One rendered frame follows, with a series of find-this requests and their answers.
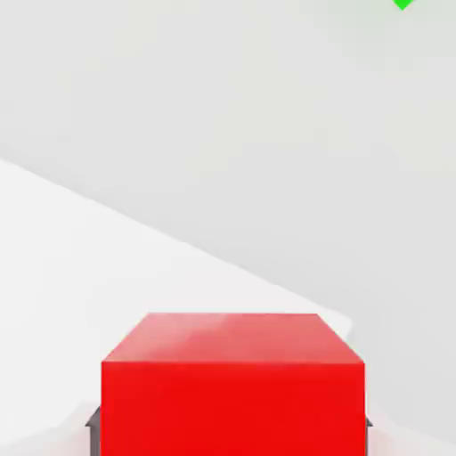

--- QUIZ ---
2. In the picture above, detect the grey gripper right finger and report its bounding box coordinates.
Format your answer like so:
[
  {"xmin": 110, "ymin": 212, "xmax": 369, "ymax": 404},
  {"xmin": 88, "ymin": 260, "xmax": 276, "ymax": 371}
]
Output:
[{"xmin": 364, "ymin": 417, "xmax": 396, "ymax": 456}]

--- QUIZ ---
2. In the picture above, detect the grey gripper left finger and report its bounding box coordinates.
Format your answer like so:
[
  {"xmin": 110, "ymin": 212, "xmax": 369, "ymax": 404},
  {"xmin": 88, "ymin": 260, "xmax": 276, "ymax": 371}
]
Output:
[{"xmin": 56, "ymin": 405, "xmax": 102, "ymax": 456}]

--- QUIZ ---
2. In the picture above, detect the small red cube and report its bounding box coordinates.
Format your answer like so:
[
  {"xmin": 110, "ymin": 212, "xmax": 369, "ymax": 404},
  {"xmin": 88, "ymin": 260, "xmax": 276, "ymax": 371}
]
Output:
[{"xmin": 100, "ymin": 312, "xmax": 367, "ymax": 456}]

